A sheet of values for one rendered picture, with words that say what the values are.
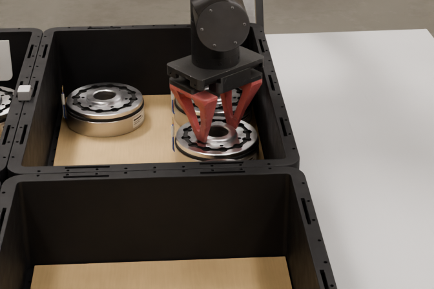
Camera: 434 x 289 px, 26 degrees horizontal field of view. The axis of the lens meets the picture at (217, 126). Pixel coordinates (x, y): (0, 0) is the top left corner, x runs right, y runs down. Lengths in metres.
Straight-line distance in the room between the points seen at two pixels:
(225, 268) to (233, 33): 0.24
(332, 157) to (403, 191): 0.13
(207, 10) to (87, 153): 0.30
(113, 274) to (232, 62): 0.29
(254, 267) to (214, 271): 0.04
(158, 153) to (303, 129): 0.40
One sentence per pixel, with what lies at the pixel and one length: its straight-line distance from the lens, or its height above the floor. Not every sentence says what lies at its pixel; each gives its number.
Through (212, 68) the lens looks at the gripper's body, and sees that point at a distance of 1.09.
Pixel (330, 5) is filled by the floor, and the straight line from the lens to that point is 4.10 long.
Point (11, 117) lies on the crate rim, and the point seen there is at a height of 0.93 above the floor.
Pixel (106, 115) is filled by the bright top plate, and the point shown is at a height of 0.86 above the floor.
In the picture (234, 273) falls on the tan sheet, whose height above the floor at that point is 0.83.
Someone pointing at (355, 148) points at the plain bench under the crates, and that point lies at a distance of 1.48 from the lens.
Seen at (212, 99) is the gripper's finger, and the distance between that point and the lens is 1.08.
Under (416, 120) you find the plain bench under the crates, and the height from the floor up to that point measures 0.70.
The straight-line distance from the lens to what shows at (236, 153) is 1.12.
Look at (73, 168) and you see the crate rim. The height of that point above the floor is 0.93.
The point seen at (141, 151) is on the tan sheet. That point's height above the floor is 0.83.
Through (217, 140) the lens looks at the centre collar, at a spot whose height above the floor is 0.87.
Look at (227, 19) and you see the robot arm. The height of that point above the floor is 1.05.
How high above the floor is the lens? 1.41
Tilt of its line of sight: 28 degrees down
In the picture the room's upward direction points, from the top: straight up
